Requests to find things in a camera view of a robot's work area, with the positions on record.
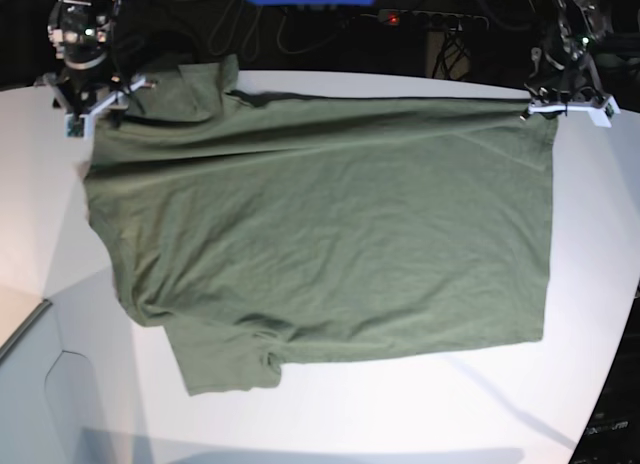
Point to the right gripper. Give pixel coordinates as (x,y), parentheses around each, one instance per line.
(99,94)

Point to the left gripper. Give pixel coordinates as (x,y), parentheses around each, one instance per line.
(556,89)

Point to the green t-shirt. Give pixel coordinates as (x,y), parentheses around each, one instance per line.
(260,231)

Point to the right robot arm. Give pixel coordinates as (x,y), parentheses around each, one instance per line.
(82,33)

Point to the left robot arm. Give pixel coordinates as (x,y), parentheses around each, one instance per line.
(573,28)

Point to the black power strip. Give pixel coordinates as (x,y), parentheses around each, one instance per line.
(433,21)

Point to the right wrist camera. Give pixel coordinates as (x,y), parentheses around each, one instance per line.
(77,126)

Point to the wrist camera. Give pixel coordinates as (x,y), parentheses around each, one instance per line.
(605,114)
(77,126)

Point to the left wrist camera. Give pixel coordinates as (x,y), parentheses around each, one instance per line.
(605,114)

